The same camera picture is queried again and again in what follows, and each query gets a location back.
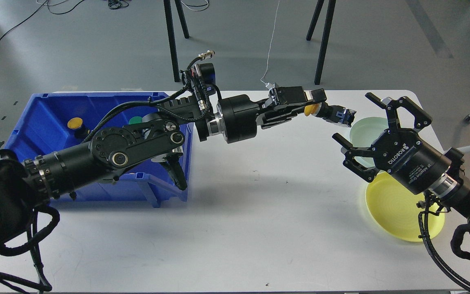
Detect yellow push button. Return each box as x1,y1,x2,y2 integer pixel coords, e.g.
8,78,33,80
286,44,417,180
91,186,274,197
67,117,90,140
304,104,357,128

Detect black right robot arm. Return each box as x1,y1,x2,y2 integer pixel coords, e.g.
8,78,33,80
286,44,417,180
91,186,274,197
333,92,470,292

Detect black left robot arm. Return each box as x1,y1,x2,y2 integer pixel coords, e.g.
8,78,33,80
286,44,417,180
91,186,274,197
0,51,335,292

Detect black stand legs left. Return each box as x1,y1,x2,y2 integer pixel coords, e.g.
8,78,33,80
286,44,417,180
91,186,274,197
163,0,190,82

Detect black floor cable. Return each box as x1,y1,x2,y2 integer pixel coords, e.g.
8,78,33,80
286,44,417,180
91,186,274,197
0,0,84,68

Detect white cable on floor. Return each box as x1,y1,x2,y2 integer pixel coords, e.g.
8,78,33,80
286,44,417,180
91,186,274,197
260,0,281,91

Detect black stand legs right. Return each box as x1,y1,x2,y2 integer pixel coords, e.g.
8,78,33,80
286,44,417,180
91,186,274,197
306,0,337,85

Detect black stand legs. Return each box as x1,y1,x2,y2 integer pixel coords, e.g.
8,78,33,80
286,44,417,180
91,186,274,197
306,0,337,85
163,0,190,82

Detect blue plastic bin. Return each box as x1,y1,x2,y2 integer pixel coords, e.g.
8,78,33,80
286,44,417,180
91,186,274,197
5,91,188,208

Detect yellow plate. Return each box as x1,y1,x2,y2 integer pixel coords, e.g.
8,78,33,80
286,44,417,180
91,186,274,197
364,172,425,243

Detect green push button top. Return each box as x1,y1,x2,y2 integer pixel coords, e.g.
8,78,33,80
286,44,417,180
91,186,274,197
128,116,143,125

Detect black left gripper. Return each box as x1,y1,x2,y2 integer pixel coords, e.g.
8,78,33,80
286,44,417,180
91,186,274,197
217,86,328,144

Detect pale green plate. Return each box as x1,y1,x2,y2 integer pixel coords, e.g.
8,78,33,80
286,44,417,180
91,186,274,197
349,117,388,147

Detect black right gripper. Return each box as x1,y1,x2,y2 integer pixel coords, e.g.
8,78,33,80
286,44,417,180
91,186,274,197
332,92,452,195

